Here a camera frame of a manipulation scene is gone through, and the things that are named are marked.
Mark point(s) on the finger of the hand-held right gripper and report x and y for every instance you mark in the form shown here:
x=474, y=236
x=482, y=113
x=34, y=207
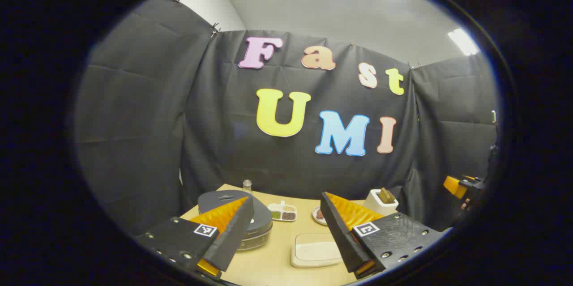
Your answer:
x=454, y=186

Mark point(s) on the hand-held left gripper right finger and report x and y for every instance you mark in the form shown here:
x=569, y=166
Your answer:
x=340, y=232

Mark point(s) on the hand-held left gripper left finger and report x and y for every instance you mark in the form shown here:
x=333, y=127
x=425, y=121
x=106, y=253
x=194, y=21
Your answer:
x=233, y=236

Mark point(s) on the clear rice container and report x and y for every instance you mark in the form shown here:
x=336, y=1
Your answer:
x=315, y=250

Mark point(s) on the black rice cooker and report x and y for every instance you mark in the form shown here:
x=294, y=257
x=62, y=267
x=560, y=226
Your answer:
x=217, y=201

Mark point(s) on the red-brown meat piece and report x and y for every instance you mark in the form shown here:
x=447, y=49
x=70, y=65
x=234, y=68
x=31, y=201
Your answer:
x=319, y=214

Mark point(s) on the round white plate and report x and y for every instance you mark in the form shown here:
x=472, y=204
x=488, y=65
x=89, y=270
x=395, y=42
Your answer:
x=314, y=221

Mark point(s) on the white toaster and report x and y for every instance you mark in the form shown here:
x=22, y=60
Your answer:
x=376, y=205

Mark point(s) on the small glass bottle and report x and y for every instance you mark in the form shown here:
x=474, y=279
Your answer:
x=246, y=185

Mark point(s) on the divided white bean dish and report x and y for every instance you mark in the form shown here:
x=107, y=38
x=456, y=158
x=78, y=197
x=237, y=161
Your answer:
x=282, y=212

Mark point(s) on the brown toast slice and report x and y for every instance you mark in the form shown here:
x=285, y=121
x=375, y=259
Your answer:
x=390, y=195
x=382, y=196

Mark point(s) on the small ceiling light panel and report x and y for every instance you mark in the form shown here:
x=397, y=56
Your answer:
x=463, y=42

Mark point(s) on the black backdrop cloth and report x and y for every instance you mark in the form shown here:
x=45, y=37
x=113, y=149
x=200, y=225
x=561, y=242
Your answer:
x=147, y=120

